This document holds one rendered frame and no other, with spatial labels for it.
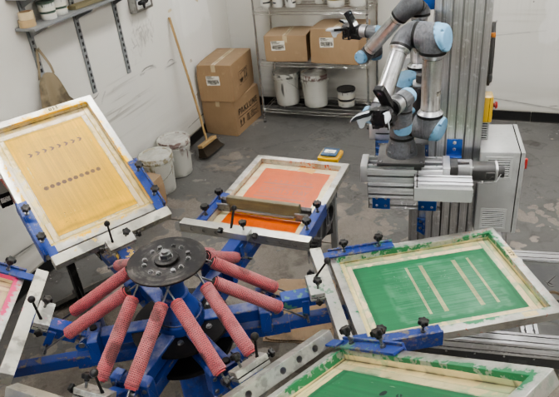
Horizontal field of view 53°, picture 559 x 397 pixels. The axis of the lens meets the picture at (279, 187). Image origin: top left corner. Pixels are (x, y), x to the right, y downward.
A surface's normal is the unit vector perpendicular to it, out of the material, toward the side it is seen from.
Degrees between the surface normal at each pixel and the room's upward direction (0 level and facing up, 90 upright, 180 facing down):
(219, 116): 90
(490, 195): 90
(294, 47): 90
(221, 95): 90
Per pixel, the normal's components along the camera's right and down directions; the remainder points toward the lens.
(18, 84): 0.93, 0.11
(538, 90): -0.37, 0.49
